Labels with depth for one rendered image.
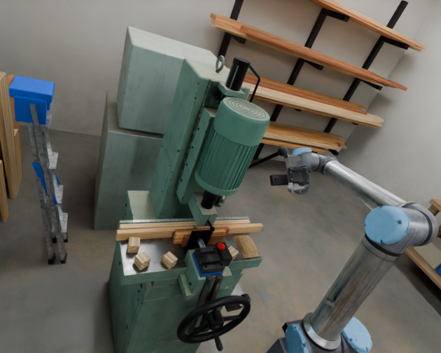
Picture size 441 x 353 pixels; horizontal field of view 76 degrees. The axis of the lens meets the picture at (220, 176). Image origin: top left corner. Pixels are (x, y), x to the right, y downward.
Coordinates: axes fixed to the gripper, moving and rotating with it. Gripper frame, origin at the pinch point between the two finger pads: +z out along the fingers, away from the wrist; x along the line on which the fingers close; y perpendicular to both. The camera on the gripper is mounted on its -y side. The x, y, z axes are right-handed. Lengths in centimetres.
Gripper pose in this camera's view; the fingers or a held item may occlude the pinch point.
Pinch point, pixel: (286, 171)
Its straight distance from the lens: 110.4
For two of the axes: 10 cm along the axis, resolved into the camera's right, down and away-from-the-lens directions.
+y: 9.3, -1.4, -3.4
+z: -3.6, -1.9, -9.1
